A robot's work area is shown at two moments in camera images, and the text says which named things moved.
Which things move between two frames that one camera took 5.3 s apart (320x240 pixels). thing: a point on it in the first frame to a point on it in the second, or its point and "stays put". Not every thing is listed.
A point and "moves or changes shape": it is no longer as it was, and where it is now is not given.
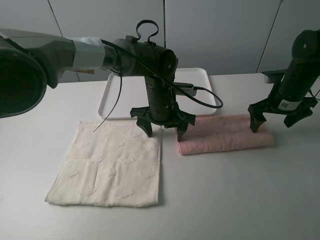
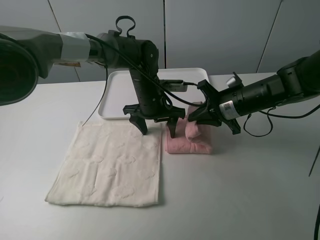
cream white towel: [110, 163] stays put
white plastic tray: [134, 94] stays put
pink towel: [221, 133] moves or changes shape
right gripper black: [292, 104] to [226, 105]
